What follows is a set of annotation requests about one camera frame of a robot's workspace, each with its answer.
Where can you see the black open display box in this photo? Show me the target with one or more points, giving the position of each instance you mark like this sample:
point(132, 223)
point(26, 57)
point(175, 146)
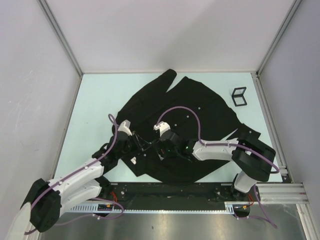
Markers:
point(238, 96)

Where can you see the aluminium frame rail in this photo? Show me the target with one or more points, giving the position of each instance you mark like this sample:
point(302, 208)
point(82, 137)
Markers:
point(282, 193)

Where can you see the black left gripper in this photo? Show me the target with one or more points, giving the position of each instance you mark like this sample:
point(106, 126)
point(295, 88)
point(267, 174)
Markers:
point(142, 144)

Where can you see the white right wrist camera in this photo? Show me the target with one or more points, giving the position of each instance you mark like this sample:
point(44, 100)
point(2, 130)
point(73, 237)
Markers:
point(161, 127)

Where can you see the white shirt label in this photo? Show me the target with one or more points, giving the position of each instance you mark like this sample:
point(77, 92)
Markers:
point(134, 160)

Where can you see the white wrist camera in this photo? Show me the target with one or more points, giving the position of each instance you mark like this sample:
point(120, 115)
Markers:
point(125, 127)
point(161, 127)

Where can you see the white slotted cable duct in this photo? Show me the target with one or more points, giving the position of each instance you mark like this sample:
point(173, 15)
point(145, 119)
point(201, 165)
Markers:
point(107, 208)

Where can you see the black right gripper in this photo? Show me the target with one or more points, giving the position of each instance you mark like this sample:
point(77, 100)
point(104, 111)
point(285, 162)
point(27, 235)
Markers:
point(158, 146)

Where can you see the black button-up shirt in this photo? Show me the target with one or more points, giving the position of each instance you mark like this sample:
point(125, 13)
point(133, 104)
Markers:
point(217, 121)

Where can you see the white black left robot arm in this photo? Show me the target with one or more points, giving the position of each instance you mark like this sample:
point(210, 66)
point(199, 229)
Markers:
point(50, 199)

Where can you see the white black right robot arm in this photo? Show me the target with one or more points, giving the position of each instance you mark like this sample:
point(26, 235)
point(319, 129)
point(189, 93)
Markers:
point(252, 156)

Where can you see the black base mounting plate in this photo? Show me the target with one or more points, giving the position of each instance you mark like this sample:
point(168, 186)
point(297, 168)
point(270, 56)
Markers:
point(214, 191)

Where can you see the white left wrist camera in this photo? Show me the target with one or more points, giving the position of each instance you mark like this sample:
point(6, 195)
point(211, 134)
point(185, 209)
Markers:
point(125, 127)

